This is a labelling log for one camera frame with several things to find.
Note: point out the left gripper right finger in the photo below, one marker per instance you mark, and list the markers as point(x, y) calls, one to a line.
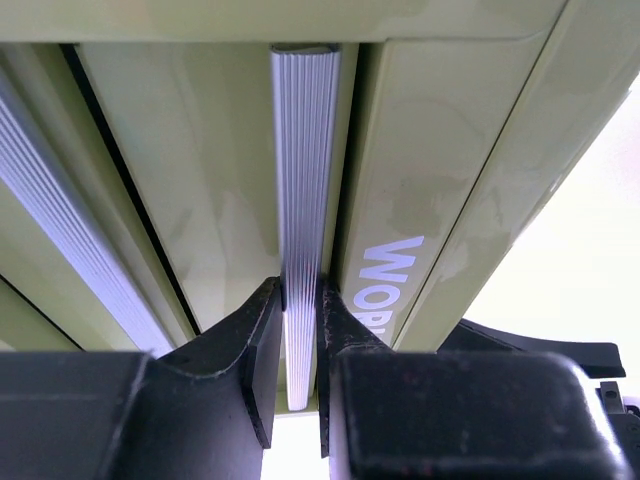
point(337, 332)

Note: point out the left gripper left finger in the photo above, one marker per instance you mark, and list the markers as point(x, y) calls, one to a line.
point(210, 405)

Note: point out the green metal drawer box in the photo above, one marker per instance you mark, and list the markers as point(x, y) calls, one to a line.
point(159, 159)

